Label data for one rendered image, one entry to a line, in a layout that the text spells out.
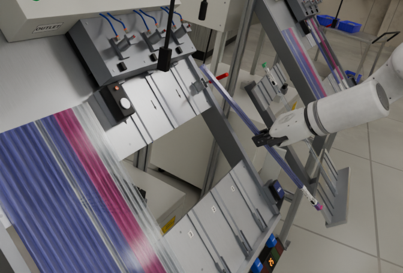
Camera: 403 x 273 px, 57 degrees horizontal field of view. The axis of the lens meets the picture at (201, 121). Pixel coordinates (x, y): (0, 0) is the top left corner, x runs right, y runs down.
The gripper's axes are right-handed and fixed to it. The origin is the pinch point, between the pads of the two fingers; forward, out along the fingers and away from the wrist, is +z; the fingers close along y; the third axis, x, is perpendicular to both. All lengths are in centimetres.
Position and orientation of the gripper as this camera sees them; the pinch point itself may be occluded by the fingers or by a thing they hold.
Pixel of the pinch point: (262, 137)
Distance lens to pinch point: 99.5
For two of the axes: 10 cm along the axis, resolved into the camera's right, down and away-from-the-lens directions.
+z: -7.0, 3.0, 6.5
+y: -4.6, 5.0, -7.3
